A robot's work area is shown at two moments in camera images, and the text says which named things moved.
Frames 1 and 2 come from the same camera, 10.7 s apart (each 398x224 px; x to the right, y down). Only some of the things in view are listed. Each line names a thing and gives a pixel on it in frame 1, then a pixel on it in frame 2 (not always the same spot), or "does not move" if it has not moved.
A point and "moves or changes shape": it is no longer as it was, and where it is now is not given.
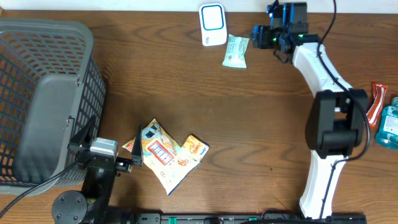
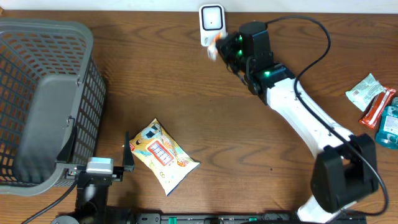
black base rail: (247, 218) does not move
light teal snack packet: (236, 51) moves or changes shape
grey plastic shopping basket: (51, 83) does not move
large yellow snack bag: (161, 153) does not move
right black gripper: (257, 37) -> (224, 46)
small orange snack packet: (194, 148) -> (212, 49)
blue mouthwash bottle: (387, 137) does not move
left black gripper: (121, 163) -> (79, 174)
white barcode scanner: (212, 24) does not move
